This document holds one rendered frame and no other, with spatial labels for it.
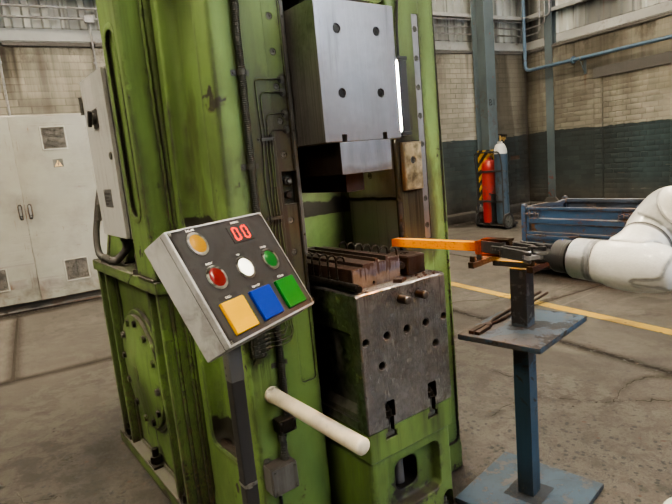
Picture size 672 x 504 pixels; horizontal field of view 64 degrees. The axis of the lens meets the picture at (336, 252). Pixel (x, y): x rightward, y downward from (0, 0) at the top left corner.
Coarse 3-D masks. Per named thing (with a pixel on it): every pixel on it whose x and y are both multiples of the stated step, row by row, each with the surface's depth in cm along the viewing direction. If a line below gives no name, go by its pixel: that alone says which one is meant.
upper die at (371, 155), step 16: (336, 144) 159; (352, 144) 161; (368, 144) 164; (384, 144) 168; (304, 160) 174; (320, 160) 167; (336, 160) 161; (352, 160) 161; (368, 160) 165; (384, 160) 169; (304, 176) 176
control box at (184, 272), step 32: (224, 224) 128; (256, 224) 137; (160, 256) 114; (192, 256) 115; (224, 256) 122; (256, 256) 131; (192, 288) 111; (224, 288) 117; (256, 288) 125; (192, 320) 113; (224, 320) 112; (224, 352) 111
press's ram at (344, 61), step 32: (320, 0) 150; (288, 32) 160; (320, 32) 151; (352, 32) 158; (384, 32) 165; (320, 64) 152; (352, 64) 159; (384, 64) 166; (320, 96) 153; (352, 96) 159; (384, 96) 167; (320, 128) 156; (352, 128) 160; (384, 128) 168
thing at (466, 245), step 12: (396, 240) 163; (408, 240) 159; (420, 240) 155; (432, 240) 152; (444, 240) 149; (456, 240) 146; (468, 240) 144; (480, 240) 137; (492, 240) 134; (504, 240) 131; (480, 252) 137
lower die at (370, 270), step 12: (312, 252) 198; (324, 252) 192; (336, 252) 187; (360, 252) 183; (372, 252) 185; (324, 264) 178; (348, 264) 173; (360, 264) 168; (372, 264) 169; (384, 264) 172; (396, 264) 175; (324, 276) 177; (348, 276) 166; (360, 276) 167; (372, 276) 170; (384, 276) 173; (396, 276) 176
